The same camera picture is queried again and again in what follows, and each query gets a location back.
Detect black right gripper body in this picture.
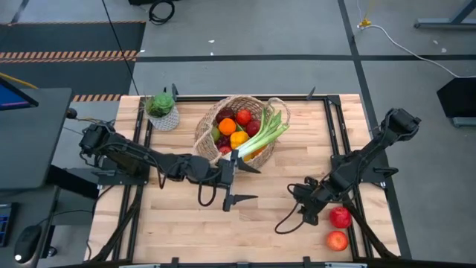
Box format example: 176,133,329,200
288,177,330,226

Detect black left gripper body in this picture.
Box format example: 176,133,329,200
211,150,239,212

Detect pale green celery bunch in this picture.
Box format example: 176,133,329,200
222,105,290,161

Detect red apple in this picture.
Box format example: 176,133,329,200
215,106,236,124
329,206,353,229
245,119,262,138

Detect orange-red apple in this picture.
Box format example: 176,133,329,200
326,230,350,252
235,108,253,127

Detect succulent in white patterned pot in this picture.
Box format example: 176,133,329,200
144,92,181,133

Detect black box on floor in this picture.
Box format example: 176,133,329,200
437,77,476,119

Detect black hazard-striped floor mat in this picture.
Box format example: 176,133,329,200
0,21,147,102

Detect dark grey side desk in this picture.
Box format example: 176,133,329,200
0,87,74,191

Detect black computer mouse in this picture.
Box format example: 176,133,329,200
13,224,43,264

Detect monitor with blue screen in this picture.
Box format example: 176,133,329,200
0,76,40,112

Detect black keyboard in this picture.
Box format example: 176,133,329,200
0,202,14,247

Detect woven wicker basket with handles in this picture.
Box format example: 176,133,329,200
193,95,292,171

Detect black sleeved cable bundle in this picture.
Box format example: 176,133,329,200
91,184,144,262
345,202,398,260

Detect coiled black floor cable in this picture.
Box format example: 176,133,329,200
148,0,176,26

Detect black hanging cable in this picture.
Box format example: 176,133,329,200
101,0,140,97

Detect white floor cable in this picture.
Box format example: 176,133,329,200
356,22,476,79

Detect grey metal floor frame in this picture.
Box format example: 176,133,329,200
414,0,476,30

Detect yellow cable by monitor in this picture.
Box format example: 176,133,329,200
0,71,39,90

